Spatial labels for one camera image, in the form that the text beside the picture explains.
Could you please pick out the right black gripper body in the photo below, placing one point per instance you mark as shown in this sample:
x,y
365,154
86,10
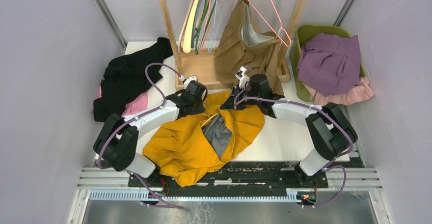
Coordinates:
x,y
239,92

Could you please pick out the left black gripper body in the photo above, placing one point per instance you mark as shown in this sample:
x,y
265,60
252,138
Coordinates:
x,y
198,107

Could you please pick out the yellow plastic hanger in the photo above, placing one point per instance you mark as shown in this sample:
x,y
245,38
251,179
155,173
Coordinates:
x,y
210,118

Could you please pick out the yellow garment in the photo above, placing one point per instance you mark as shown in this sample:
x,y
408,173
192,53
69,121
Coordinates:
x,y
185,151

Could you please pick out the tan pleated skirt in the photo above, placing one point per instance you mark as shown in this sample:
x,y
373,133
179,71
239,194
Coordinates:
x,y
242,44

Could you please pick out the pink wire hanger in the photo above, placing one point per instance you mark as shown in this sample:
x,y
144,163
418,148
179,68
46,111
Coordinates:
x,y
270,15
204,25

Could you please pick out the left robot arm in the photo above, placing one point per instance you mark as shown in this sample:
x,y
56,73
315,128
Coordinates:
x,y
117,142

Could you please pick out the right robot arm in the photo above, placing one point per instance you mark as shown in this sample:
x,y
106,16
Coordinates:
x,y
331,133

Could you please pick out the wooden hanger rack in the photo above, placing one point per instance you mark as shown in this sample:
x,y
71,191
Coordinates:
x,y
203,64

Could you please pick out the beige wooden hanger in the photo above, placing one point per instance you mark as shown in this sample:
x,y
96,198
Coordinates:
x,y
186,39

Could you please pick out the grey plastic hanger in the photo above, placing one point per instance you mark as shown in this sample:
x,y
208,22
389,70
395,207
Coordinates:
x,y
195,24

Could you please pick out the green plastic hanger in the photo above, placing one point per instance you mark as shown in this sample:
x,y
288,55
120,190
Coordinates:
x,y
200,17

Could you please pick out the black garment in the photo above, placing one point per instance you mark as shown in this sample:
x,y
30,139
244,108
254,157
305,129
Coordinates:
x,y
128,76

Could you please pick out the green plastic bin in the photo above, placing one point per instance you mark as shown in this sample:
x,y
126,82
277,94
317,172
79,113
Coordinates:
x,y
303,34

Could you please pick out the purple garment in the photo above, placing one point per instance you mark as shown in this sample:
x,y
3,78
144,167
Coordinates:
x,y
330,64

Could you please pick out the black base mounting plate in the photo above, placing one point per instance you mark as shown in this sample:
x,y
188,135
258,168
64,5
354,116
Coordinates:
x,y
240,179

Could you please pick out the light pink ruffled garment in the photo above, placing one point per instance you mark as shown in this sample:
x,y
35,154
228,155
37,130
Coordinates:
x,y
360,92

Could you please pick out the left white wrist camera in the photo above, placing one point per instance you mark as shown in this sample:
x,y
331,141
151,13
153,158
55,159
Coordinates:
x,y
186,80

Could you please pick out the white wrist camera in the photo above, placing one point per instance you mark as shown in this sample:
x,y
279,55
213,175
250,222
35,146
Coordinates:
x,y
186,80
242,74

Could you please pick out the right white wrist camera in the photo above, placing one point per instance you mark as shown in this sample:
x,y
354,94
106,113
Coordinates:
x,y
242,74

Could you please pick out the blue wire hanger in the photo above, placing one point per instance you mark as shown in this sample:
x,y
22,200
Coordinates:
x,y
213,34

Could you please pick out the aluminium frame rail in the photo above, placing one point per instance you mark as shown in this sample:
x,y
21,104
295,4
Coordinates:
x,y
107,196

